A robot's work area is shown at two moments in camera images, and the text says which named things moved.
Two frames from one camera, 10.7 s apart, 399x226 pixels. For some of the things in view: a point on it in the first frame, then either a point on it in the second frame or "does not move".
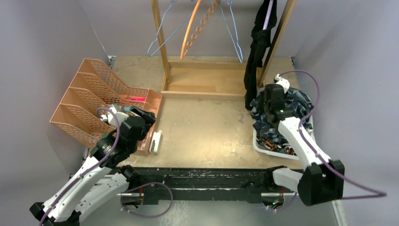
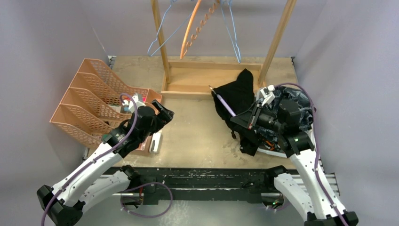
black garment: [261, 40] → [232, 98]
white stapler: [155, 142] does not move
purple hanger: [267, 15] → [223, 101]
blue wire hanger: [155, 40] does not move
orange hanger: [197, 28] does not move
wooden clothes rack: [211, 80] does not move
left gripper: [149, 117] → [164, 116]
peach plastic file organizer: [97, 104] does not move
